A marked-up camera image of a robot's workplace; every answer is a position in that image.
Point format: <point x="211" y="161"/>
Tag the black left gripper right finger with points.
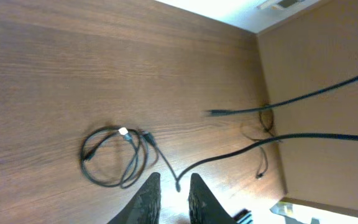
<point x="204" y="208"/>

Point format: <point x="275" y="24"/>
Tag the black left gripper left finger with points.
<point x="145" y="206"/>

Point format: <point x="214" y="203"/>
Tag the black usb cable silver plug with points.
<point x="221" y="112"/>

